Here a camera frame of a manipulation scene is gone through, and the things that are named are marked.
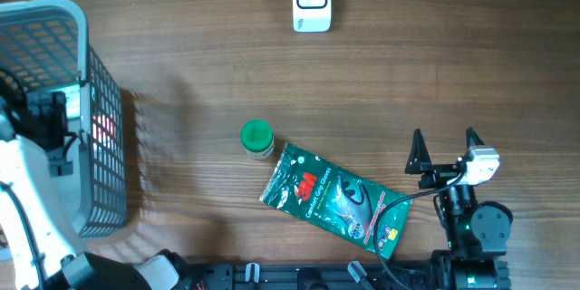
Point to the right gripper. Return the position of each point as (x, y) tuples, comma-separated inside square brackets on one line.
[(420, 161)]

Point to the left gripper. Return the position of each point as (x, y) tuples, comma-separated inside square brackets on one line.
[(52, 102)]

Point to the green 3M gloves package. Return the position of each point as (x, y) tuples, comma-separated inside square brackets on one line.
[(317, 191)]

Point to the green lid jar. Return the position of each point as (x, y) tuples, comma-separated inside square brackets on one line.
[(258, 139)]

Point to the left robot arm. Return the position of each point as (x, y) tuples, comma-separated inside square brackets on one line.
[(47, 251)]

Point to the white barcode scanner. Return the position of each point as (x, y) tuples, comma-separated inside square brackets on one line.
[(312, 16)]

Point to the grey plastic shopping basket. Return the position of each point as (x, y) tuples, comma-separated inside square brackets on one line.
[(45, 48)]

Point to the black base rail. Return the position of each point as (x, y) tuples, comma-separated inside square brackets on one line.
[(419, 275)]

